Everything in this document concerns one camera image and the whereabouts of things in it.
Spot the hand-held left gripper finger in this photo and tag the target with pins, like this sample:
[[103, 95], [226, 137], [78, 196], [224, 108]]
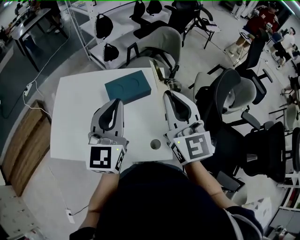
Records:
[[98, 117], [120, 122]]

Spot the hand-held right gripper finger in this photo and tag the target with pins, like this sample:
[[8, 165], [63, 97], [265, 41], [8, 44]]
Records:
[[169, 114], [193, 110]]

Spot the white patterned box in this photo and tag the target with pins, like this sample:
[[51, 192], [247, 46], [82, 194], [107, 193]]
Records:
[[259, 209]]

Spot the person's left forearm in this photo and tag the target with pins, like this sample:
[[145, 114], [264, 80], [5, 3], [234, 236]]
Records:
[[103, 194]]

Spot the dark framed table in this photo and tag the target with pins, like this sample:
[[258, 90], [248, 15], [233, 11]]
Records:
[[30, 23]]

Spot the round grey desk grommet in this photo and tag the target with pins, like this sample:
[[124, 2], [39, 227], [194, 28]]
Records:
[[155, 144]]

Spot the person's right forearm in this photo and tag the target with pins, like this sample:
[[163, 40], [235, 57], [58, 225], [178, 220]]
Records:
[[206, 185]]

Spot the teal rectangular box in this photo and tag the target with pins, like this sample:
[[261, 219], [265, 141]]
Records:
[[127, 86]]

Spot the black high-back office chair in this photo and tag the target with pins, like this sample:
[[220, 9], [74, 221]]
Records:
[[255, 56]]

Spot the group of black backpacks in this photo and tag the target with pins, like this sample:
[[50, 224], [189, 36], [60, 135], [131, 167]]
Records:
[[103, 25]]

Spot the wooden platform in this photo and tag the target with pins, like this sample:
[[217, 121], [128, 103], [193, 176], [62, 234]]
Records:
[[25, 145]]

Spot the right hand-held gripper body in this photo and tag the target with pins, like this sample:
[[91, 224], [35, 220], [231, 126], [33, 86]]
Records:
[[197, 146]]

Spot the grey shell chair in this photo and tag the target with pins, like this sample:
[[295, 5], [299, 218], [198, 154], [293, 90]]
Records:
[[164, 39]]

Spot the white perforated panel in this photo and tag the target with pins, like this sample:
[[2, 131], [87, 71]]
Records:
[[16, 215]]

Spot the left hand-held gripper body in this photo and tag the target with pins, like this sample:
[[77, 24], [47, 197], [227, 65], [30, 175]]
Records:
[[100, 157]]

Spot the white metal shelf rack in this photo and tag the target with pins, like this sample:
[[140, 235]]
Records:
[[122, 35]]

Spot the person's dark shirt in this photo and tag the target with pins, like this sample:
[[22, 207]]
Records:
[[164, 206]]

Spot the white power strip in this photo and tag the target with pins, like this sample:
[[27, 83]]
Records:
[[70, 216], [27, 88]]

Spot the black mesh office chair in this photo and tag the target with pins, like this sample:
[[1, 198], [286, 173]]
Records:
[[267, 152]]

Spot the white shelf frame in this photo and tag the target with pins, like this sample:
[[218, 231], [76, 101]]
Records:
[[290, 192]]

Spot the grey chair with black back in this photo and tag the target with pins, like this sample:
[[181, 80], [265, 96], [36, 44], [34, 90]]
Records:
[[228, 93]]

